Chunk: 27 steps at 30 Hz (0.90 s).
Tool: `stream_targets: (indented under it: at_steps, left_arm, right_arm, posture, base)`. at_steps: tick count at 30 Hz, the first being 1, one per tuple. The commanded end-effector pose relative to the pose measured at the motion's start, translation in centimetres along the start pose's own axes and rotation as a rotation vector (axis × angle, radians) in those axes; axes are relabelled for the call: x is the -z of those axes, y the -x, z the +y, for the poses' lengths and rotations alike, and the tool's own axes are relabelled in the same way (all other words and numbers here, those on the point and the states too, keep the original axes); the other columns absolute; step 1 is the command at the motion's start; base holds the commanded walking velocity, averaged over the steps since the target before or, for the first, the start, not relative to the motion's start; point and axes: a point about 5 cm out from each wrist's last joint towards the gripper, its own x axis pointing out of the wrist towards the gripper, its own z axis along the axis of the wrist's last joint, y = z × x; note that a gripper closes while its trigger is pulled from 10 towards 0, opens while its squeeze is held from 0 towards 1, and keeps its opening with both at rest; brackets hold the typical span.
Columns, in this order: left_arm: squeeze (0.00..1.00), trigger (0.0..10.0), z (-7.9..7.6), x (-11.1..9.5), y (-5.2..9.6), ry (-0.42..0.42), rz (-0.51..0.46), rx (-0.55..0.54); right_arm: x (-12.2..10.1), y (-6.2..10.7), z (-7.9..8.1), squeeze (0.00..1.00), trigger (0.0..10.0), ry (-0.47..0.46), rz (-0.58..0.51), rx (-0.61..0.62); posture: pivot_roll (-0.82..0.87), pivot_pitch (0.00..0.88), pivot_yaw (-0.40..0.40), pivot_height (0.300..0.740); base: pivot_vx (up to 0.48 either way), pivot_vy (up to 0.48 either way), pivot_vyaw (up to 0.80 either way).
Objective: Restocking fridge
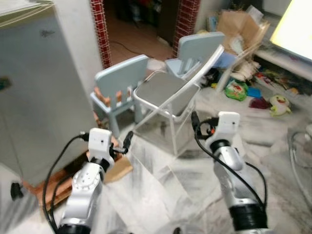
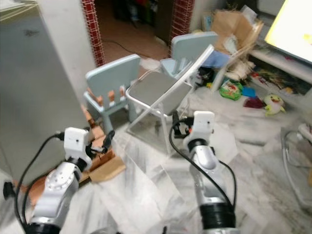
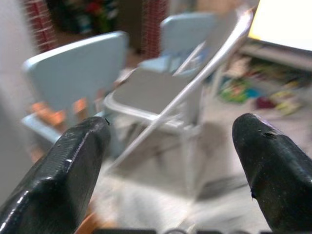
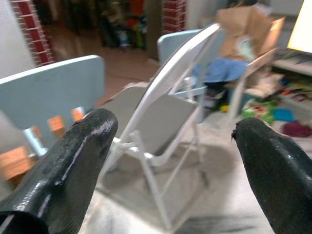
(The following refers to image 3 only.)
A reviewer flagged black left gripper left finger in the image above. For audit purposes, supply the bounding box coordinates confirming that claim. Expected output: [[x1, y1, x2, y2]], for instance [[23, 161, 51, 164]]
[[0, 116, 112, 234]]

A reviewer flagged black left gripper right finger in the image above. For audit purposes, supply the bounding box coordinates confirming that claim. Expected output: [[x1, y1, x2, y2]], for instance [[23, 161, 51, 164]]
[[232, 113, 312, 234]]

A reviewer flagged colourful toy pile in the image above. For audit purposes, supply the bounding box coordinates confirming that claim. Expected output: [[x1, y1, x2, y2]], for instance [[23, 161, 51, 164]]
[[218, 56, 312, 117]]

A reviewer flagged light blue wooden chair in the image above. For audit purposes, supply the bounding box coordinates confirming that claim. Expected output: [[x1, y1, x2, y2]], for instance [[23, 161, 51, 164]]
[[138, 12, 217, 76], [21, 31, 130, 156]]

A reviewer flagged grey metal folding chair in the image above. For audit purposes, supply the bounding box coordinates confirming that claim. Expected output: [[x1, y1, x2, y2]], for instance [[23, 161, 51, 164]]
[[102, 4, 255, 203]]

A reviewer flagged white table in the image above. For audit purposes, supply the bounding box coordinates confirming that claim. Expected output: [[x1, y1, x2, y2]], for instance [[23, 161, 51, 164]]
[[248, 0, 312, 71]]

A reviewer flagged dark recessed shelf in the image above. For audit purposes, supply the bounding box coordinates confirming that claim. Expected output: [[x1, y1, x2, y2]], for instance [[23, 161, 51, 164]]
[[46, 0, 120, 35]]

